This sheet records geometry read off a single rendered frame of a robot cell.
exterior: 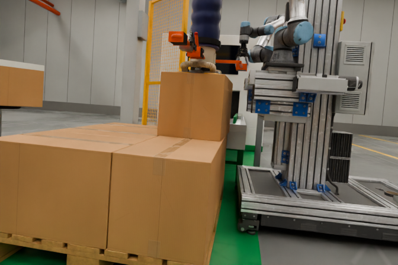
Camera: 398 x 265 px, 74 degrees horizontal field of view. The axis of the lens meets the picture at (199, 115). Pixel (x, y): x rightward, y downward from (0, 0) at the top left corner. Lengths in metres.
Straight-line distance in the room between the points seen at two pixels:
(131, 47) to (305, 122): 2.14
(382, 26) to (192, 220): 12.25
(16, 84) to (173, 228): 2.18
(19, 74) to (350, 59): 2.69
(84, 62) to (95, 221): 11.85
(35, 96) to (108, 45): 9.72
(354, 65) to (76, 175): 1.72
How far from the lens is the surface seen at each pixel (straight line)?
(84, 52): 12.94
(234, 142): 2.24
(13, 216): 1.44
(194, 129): 1.60
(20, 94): 2.90
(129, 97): 3.17
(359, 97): 1.98
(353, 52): 2.00
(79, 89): 12.89
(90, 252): 1.29
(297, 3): 1.69
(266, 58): 2.23
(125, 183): 1.11
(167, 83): 1.64
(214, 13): 1.91
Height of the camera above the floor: 0.76
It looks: 3 degrees down
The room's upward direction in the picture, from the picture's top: 4 degrees clockwise
